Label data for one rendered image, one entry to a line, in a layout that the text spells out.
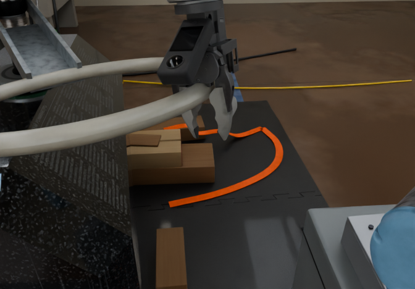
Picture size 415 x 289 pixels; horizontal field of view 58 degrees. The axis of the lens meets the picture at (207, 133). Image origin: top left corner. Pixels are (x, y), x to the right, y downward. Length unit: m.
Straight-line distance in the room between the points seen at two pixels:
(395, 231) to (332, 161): 2.08
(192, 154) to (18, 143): 1.73
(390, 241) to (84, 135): 0.34
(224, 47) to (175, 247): 1.19
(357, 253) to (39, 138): 0.51
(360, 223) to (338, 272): 0.09
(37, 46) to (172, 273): 0.96
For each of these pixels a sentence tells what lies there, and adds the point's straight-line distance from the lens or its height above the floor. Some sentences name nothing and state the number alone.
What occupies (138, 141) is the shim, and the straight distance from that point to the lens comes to 2.10.
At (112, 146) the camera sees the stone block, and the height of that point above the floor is 0.69.
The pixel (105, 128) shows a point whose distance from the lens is 0.47.
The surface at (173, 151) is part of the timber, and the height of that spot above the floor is 0.23.
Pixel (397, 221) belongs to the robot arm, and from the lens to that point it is 0.37.
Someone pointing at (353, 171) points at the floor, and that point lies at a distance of 2.40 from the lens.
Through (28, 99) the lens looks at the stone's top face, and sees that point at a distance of 1.24.
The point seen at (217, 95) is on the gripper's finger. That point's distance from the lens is 0.57.
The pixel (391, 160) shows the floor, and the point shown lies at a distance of 2.60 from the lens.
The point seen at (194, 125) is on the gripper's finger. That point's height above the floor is 1.06.
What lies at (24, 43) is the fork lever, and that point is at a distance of 1.13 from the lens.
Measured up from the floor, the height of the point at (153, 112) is 1.14.
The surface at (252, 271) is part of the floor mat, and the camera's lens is 1.73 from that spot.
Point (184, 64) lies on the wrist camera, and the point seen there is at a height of 1.19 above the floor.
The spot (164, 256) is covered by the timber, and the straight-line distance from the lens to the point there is 1.62.
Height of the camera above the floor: 1.37
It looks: 32 degrees down
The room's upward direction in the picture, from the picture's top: straight up
